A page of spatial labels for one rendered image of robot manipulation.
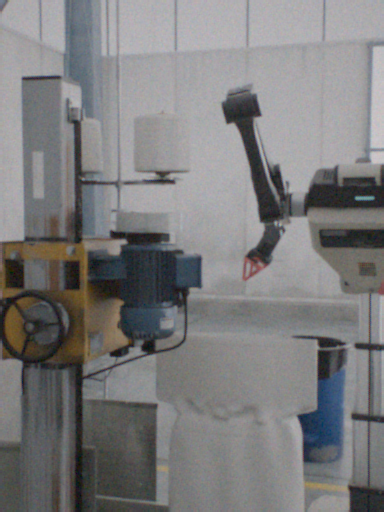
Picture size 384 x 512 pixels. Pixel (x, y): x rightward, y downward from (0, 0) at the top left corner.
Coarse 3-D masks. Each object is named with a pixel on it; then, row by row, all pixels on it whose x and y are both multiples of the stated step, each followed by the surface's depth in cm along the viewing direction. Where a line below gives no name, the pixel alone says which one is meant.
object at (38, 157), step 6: (36, 156) 200; (42, 156) 199; (36, 162) 200; (42, 162) 199; (36, 168) 200; (42, 168) 199; (36, 174) 200; (42, 174) 199; (36, 180) 200; (42, 180) 200; (36, 186) 200; (42, 186) 200; (36, 192) 200; (42, 192) 200; (36, 198) 200; (42, 198) 200
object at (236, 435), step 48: (192, 336) 231; (240, 336) 235; (192, 384) 232; (240, 384) 226; (288, 384) 225; (192, 432) 230; (240, 432) 225; (288, 432) 223; (192, 480) 230; (240, 480) 225; (288, 480) 223
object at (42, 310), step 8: (40, 304) 196; (32, 312) 197; (40, 312) 196; (48, 312) 195; (64, 312) 198; (48, 320) 195; (56, 320) 195; (48, 328) 196; (56, 328) 195; (32, 336) 197; (40, 336) 196; (48, 336) 196; (56, 336) 195; (40, 344) 196
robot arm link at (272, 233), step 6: (282, 204) 245; (282, 210) 245; (258, 216) 247; (282, 216) 246; (264, 222) 243; (270, 222) 239; (276, 222) 242; (270, 228) 239; (276, 228) 239; (264, 234) 240; (270, 234) 239; (276, 234) 239; (270, 240) 239; (276, 240) 239
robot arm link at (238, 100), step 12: (252, 84) 231; (228, 96) 226; (240, 96) 224; (228, 108) 224; (240, 108) 224; (252, 108) 224; (264, 144) 246; (264, 156) 246; (276, 168) 251; (252, 180) 254
